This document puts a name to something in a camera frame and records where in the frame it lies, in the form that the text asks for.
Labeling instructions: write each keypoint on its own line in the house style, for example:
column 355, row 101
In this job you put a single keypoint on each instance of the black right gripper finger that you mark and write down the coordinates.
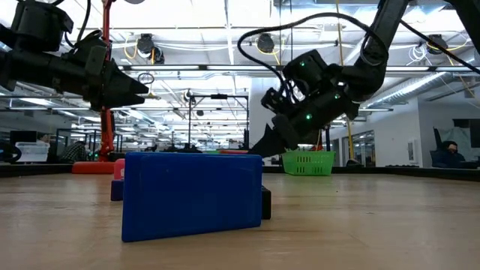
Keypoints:
column 270, row 144

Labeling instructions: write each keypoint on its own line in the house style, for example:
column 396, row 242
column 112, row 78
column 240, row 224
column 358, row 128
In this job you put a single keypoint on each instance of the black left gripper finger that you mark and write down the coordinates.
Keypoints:
column 125, row 100
column 125, row 84

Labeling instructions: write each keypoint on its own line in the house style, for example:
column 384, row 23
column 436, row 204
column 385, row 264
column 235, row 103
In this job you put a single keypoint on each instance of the black rectangular block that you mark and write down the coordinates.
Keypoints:
column 266, row 204

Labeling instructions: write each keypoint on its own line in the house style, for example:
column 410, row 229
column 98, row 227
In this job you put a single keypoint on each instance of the pink cube charger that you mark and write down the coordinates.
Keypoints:
column 119, row 168

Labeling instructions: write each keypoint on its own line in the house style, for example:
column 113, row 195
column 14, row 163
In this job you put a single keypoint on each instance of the purple charger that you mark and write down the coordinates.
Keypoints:
column 116, row 190

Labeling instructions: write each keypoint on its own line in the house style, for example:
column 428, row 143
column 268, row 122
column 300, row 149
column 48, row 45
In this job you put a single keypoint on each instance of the blue usb stick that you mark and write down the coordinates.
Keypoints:
column 191, row 195

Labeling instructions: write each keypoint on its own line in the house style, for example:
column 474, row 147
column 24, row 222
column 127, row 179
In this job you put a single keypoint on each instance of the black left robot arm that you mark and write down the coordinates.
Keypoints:
column 37, row 69

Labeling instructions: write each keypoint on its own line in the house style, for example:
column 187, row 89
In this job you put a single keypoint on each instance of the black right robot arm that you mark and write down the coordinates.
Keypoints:
column 375, row 56

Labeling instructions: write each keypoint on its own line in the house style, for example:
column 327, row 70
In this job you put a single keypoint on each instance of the red desk lamp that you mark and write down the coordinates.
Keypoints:
column 107, row 135

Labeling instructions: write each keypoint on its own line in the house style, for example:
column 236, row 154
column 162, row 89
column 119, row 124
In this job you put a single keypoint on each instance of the person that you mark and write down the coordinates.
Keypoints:
column 75, row 152
column 448, row 155

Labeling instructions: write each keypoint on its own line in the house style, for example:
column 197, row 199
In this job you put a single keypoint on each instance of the clear plastic storage box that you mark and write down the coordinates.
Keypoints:
column 33, row 152

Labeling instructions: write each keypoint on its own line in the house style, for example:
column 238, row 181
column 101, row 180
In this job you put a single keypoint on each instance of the black metal frame stand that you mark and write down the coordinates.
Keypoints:
column 219, row 96

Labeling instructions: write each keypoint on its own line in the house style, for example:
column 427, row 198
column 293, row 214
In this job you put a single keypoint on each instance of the black aluminium table frame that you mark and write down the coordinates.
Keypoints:
column 375, row 170

